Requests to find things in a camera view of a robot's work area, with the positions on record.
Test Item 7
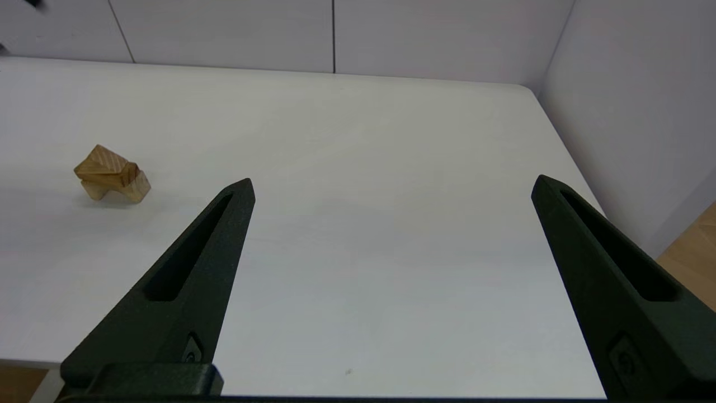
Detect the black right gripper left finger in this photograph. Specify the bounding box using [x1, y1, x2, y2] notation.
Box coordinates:
[59, 178, 257, 399]

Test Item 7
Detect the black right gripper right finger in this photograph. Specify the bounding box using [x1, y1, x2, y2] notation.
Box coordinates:
[530, 175, 716, 400]

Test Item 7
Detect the arched wooden building block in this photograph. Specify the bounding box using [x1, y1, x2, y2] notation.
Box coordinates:
[82, 171, 152, 204]

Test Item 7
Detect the rectangular wooden building block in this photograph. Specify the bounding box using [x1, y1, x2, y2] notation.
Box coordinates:
[73, 160, 139, 189]

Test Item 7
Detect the triangular wooden building block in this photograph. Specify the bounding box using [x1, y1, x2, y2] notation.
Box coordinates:
[84, 144, 130, 175]

